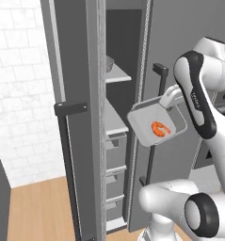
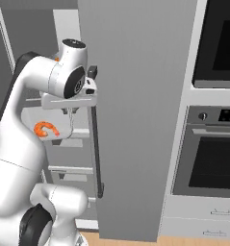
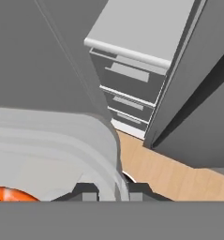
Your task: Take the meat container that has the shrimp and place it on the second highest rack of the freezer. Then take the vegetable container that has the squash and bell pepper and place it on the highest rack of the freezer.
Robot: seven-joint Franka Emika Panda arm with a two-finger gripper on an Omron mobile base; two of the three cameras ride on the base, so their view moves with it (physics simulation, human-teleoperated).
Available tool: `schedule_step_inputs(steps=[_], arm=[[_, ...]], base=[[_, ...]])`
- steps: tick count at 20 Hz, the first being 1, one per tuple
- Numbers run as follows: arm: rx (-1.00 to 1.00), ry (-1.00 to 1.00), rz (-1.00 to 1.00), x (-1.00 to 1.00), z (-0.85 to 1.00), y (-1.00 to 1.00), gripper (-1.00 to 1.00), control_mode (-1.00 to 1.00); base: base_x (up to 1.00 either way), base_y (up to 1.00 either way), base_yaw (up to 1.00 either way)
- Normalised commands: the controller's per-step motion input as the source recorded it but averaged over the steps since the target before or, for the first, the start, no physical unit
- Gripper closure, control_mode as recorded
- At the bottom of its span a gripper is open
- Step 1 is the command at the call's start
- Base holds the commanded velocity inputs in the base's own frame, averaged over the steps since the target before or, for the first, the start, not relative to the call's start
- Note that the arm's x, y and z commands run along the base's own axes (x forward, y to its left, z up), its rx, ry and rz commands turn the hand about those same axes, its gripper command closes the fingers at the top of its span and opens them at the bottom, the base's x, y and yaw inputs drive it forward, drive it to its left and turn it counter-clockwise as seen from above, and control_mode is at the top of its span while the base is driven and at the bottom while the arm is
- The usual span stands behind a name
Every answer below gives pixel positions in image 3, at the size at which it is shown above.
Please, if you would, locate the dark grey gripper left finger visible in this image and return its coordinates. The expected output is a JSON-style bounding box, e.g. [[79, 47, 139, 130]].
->
[[50, 182, 100, 203]]

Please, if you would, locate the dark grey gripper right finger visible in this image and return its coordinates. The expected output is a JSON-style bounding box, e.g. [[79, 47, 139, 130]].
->
[[128, 183, 174, 203]]

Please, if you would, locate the orange shrimp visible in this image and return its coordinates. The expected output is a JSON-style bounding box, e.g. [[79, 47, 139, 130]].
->
[[0, 186, 40, 203]]

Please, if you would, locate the small grey drawer front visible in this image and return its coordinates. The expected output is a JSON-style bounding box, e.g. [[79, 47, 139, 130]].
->
[[107, 106, 150, 132]]

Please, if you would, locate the medium grey drawer front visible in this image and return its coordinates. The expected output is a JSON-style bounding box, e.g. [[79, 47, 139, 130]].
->
[[99, 84, 156, 122]]

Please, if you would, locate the large grey drawer front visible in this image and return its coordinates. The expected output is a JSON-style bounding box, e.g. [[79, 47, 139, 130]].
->
[[89, 47, 168, 104]]

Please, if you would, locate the grey fridge door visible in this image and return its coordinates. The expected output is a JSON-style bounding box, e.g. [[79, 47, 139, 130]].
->
[[0, 0, 113, 120]]

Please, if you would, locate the short grey drawer handle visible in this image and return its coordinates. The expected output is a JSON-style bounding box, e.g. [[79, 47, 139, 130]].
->
[[115, 112, 142, 125]]

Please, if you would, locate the medium grey drawer handle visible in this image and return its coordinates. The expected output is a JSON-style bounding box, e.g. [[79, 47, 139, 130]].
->
[[112, 95, 145, 112]]

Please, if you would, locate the long grey drawer handle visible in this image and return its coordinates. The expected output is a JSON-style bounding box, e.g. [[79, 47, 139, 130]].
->
[[104, 62, 151, 83]]

